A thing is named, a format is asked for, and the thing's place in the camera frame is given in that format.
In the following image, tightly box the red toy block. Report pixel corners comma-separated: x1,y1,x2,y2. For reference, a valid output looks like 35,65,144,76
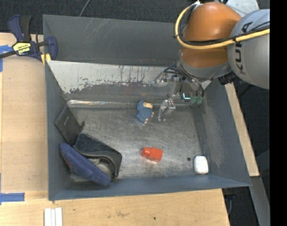
140,146,164,163

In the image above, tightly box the grey metal bin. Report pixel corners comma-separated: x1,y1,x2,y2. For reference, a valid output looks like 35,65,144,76
41,14,253,201

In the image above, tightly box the black and navy pouch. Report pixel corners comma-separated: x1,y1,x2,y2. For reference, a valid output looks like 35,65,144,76
73,133,123,179

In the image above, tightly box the black flat wallet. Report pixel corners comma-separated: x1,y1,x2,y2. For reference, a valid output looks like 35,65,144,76
54,105,85,146

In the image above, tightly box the blue fabric slipper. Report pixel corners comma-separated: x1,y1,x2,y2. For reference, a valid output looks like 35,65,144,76
59,143,111,187

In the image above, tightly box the blue toy figure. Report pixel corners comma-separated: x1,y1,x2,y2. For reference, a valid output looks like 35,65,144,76
136,100,155,127

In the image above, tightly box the white speckled block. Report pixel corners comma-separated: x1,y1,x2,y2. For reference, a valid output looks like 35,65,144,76
193,155,209,175

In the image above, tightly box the black cylinder on white bracket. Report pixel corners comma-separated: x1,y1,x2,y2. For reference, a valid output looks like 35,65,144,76
201,72,238,90

